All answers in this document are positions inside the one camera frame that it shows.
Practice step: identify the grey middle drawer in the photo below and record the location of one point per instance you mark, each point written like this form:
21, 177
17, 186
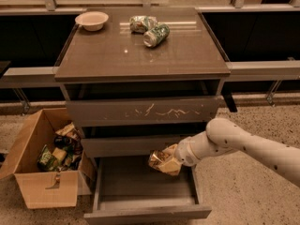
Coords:
127, 146

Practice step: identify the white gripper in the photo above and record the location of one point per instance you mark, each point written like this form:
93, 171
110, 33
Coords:
186, 155

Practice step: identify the grey top drawer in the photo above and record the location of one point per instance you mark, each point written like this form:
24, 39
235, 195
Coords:
152, 111

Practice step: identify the grey low bench ledge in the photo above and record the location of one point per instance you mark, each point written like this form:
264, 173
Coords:
33, 77

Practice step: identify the grey open bottom drawer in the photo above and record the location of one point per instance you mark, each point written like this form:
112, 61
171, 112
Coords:
129, 191

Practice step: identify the grey drawer cabinet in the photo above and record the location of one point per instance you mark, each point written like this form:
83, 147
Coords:
114, 63

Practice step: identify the cardboard box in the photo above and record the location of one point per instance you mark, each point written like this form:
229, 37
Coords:
41, 189

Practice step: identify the beige paper bowl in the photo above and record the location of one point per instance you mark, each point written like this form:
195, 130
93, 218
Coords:
92, 21

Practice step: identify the green soda can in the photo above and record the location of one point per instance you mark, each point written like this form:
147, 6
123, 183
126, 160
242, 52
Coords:
156, 35

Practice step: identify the dark blue can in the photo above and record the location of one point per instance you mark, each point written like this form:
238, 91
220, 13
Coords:
62, 141

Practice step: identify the crushed green white can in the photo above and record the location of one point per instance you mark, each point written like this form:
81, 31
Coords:
141, 24

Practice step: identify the green snack bag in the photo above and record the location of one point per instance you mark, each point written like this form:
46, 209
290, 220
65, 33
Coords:
49, 161

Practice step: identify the crushed orange can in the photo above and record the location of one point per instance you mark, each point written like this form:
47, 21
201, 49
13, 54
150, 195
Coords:
156, 158

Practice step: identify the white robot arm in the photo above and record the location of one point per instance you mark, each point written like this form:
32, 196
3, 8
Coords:
222, 136

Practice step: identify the tan chip bag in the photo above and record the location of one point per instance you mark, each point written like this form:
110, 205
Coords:
69, 131

